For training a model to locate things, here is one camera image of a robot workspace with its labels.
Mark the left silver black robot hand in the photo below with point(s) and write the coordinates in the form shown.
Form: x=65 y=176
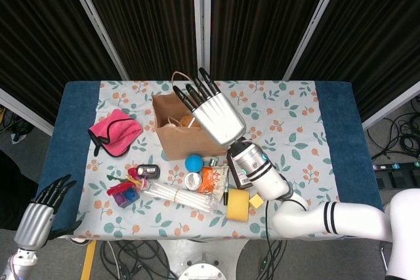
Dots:
x=33 y=227

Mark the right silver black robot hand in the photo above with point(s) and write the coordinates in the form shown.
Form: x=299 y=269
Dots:
x=220 y=119

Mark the clear jar of rubber bands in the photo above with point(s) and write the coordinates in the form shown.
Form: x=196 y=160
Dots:
x=188 y=121

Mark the round white robot base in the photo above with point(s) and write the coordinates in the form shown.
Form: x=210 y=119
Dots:
x=201 y=271

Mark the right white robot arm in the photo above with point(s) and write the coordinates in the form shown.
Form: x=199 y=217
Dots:
x=311 y=221

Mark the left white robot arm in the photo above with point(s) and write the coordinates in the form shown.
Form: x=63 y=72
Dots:
x=18 y=265

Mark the brown paper bag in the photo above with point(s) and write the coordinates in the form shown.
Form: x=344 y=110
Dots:
x=183 y=144

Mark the white black sneaker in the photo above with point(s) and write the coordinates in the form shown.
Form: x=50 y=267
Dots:
x=78 y=241

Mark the blue rubber ball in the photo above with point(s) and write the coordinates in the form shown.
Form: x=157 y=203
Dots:
x=194 y=163

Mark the person in black trousers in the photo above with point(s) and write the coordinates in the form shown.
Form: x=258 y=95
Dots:
x=13 y=178

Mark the brown medicine bottle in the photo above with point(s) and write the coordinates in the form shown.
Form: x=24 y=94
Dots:
x=238 y=178

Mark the orange white snack packet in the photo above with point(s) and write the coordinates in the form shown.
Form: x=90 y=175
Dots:
x=210 y=181

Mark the small clear jar of pins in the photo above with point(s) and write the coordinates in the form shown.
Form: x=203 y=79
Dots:
x=193 y=181

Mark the floral print tablecloth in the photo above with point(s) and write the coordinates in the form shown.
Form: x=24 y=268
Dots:
x=295 y=112

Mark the black marker pen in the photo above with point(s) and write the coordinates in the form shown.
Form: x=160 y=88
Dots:
x=226 y=198

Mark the bundle of clear straws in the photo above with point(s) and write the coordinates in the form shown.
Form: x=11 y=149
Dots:
x=180 y=196

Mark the black tin with label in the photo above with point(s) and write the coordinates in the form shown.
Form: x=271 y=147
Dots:
x=148 y=171

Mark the yellow sponge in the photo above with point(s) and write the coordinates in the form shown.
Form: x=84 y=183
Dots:
x=238 y=206

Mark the yellow foam cube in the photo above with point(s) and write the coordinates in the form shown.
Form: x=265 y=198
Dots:
x=256 y=201

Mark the colourful feather toy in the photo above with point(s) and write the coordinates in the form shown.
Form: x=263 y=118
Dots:
x=118 y=189

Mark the blue velvet table cover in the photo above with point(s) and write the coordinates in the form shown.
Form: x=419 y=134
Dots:
x=65 y=135

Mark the blue purple toy block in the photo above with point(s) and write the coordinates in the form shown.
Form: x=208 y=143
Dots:
x=126 y=198

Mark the pink cloth with black trim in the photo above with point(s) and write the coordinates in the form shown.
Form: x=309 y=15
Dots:
x=118 y=132

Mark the black ribbed partition panel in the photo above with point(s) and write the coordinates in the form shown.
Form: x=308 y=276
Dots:
x=147 y=14
x=262 y=14
x=39 y=37
x=377 y=37

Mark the black power strip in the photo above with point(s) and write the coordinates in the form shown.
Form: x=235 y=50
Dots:
x=397 y=166

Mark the black floor pedal unit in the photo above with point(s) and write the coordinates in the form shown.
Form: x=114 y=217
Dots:
x=397 y=181

